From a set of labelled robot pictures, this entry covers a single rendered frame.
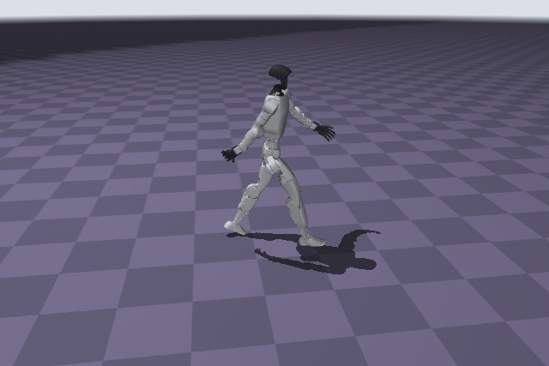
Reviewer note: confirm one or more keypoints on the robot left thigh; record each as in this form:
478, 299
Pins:
264, 177

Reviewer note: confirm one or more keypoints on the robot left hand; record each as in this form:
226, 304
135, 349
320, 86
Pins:
323, 130

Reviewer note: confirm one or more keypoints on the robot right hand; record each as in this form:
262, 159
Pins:
230, 154

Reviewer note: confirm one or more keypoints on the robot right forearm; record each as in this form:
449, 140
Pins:
248, 139

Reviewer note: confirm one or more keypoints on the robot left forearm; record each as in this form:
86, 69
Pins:
306, 122

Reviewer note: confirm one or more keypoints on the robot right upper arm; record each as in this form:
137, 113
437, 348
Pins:
270, 107

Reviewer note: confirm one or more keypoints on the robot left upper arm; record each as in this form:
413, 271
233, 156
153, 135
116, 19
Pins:
293, 111

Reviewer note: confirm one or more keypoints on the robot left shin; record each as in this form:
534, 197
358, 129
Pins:
244, 207

